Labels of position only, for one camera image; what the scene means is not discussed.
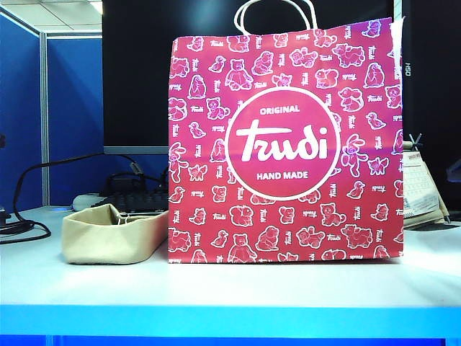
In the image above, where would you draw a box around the grey partition post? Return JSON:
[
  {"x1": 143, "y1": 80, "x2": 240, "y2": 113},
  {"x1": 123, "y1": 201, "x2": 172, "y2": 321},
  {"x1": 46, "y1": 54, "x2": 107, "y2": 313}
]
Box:
[{"x1": 39, "y1": 31, "x2": 50, "y2": 206}]

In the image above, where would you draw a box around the blue office partition panel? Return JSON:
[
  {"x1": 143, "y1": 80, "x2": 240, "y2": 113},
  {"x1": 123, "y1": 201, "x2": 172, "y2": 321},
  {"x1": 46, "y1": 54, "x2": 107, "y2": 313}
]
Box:
[
  {"x1": 46, "y1": 37, "x2": 170, "y2": 206},
  {"x1": 0, "y1": 12, "x2": 43, "y2": 213}
]

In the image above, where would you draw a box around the beige fabric basket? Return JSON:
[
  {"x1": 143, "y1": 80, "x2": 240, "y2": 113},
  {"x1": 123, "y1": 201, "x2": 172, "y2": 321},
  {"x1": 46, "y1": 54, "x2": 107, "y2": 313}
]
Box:
[{"x1": 61, "y1": 203, "x2": 170, "y2": 265}]

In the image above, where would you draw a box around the black plug adapter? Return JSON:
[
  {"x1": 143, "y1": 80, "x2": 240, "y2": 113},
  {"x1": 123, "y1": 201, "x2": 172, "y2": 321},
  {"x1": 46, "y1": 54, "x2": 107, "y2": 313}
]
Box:
[{"x1": 107, "y1": 172, "x2": 147, "y2": 194}]

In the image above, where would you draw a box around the black power cable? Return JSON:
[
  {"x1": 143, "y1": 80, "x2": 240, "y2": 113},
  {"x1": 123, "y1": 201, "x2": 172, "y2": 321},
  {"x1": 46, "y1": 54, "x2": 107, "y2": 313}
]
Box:
[{"x1": 0, "y1": 151, "x2": 138, "y2": 245}]

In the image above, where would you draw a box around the black monitor silver bezel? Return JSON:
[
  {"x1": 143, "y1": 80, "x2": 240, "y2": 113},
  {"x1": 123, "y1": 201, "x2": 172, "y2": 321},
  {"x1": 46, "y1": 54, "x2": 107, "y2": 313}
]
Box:
[{"x1": 102, "y1": 0, "x2": 396, "y2": 155}]

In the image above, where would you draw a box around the black keyboard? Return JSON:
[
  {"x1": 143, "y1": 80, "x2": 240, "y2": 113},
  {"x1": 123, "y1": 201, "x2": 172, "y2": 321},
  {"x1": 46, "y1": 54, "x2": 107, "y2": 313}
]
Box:
[{"x1": 89, "y1": 190, "x2": 170, "y2": 216}]

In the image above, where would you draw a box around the black monitor cable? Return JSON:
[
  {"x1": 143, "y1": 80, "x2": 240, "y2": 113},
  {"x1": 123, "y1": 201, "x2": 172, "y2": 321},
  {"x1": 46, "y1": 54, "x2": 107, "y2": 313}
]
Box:
[{"x1": 118, "y1": 154, "x2": 170, "y2": 188}]

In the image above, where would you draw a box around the red trudi paper bag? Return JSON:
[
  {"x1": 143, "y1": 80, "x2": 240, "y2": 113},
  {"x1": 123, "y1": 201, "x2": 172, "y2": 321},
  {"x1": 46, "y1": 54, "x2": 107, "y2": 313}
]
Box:
[{"x1": 167, "y1": 0, "x2": 405, "y2": 265}]

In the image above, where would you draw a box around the beige desk calendar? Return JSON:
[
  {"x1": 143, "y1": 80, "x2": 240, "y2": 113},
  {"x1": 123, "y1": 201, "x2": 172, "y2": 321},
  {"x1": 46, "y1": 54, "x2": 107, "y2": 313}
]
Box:
[{"x1": 401, "y1": 133, "x2": 451, "y2": 230}]

